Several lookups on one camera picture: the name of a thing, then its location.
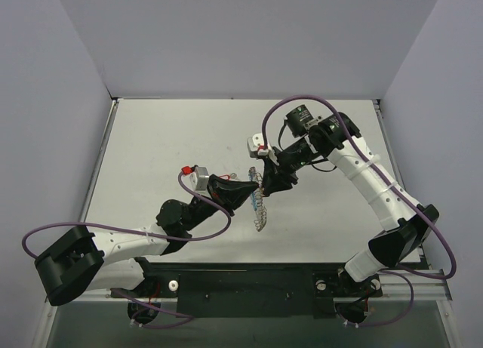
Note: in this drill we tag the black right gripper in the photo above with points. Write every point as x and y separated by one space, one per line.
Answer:
275 170

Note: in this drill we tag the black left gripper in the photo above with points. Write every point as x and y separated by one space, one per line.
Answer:
216 189

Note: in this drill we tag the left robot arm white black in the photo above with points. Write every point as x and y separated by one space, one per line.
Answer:
91 256

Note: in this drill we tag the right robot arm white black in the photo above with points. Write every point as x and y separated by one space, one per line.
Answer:
336 139

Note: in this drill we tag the red tag key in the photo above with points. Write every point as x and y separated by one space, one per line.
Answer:
231 176

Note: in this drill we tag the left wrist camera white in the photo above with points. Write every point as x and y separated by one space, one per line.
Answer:
198 177

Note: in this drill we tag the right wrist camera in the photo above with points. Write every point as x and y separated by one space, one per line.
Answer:
261 150

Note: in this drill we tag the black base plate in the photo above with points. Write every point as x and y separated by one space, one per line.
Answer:
253 290

